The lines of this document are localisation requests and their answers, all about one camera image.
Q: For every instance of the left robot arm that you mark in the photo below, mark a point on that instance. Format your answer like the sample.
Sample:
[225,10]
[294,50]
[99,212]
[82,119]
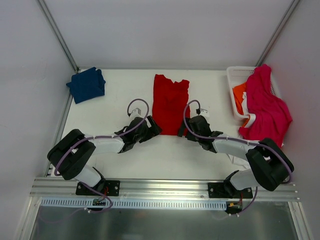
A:
[70,156]

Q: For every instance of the pink t shirt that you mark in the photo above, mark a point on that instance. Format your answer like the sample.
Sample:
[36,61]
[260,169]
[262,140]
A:
[274,131]

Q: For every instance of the white t shirt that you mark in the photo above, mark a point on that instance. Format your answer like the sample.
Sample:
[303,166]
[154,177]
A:
[236,160]

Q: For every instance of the left aluminium frame post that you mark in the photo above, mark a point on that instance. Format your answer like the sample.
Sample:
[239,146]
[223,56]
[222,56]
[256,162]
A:
[57,33]

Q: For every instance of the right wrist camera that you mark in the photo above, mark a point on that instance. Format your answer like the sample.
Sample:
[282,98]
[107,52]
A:
[203,112]

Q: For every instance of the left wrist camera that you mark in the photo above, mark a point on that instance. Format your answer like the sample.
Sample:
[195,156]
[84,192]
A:
[136,113]

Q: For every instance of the aluminium frame post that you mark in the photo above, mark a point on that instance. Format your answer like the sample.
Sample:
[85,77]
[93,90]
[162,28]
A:
[57,33]
[278,30]

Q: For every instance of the aluminium mounting rail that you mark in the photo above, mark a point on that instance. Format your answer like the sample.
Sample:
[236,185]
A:
[158,189]

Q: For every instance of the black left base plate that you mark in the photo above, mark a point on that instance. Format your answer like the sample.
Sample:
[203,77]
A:
[111,187]

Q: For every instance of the right aluminium frame post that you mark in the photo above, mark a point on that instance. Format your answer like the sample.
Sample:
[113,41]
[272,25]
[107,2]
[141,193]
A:
[278,30]

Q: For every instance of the white slotted cable duct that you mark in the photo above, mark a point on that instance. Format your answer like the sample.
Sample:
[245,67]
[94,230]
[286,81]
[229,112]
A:
[135,203]

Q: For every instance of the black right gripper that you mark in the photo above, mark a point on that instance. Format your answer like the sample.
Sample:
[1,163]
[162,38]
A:
[185,130]

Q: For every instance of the folded blue t shirt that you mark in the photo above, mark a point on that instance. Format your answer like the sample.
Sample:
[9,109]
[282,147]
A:
[87,85]

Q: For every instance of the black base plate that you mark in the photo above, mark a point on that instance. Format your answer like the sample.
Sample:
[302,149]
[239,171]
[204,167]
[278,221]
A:
[217,191]
[111,187]

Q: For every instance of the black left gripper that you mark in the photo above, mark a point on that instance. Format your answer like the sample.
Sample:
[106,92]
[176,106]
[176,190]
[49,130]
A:
[152,128]

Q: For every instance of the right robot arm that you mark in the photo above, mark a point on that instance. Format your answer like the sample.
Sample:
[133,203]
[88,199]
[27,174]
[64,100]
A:
[269,167]

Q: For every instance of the white plastic basket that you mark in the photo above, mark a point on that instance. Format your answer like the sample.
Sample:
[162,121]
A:
[267,107]

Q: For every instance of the red t shirt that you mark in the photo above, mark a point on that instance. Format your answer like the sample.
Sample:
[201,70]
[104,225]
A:
[169,102]

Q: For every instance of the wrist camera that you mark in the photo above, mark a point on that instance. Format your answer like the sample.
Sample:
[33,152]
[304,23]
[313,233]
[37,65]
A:
[136,113]
[203,112]

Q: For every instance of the orange t shirt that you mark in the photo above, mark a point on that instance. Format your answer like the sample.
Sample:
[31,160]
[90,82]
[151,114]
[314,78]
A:
[240,97]

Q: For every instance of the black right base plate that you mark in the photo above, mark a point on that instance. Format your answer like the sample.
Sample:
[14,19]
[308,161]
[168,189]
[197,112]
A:
[217,191]

